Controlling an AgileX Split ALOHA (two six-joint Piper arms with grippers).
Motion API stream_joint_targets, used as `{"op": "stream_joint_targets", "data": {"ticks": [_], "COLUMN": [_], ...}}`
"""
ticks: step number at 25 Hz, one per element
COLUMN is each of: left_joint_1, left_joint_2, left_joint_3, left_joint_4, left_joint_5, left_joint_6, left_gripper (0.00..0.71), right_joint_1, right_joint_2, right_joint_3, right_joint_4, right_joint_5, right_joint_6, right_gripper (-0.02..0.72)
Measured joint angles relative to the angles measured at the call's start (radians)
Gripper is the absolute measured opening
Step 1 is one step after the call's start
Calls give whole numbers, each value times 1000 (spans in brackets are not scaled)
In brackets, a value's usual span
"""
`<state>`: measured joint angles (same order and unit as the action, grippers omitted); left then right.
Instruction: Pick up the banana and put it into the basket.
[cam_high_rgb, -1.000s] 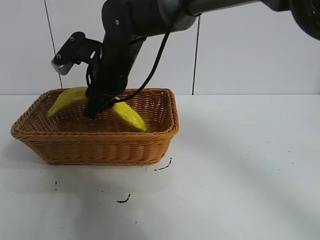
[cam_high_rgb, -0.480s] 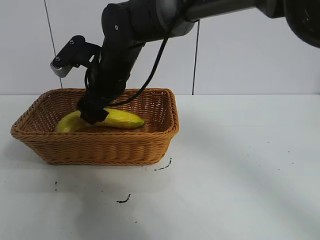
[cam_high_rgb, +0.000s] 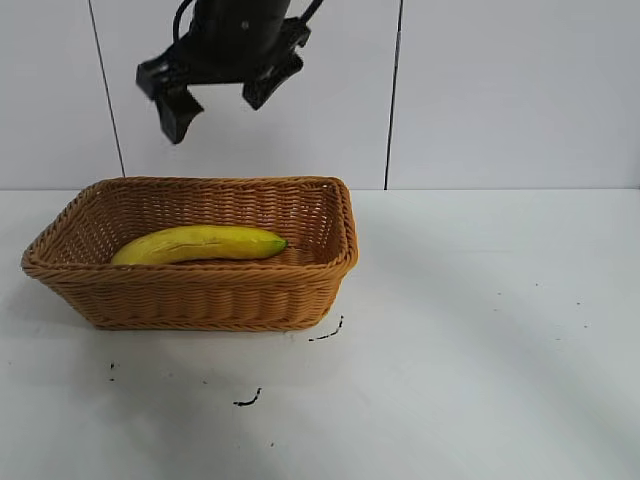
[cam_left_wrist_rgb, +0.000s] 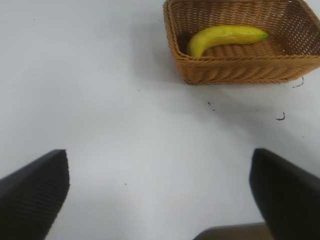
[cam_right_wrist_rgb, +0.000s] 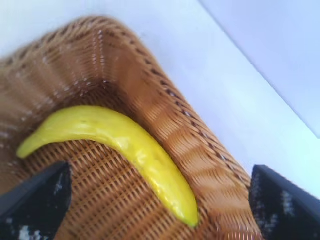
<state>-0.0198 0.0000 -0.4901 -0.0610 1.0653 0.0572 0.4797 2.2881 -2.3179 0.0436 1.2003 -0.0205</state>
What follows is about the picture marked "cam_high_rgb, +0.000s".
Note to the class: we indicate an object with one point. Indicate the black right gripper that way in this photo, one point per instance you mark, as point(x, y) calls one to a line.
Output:
point(235, 45)

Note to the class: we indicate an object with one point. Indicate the woven wicker basket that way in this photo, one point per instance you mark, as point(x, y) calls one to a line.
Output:
point(200, 295)

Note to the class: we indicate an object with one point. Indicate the yellow banana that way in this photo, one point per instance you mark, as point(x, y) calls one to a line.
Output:
point(200, 245)

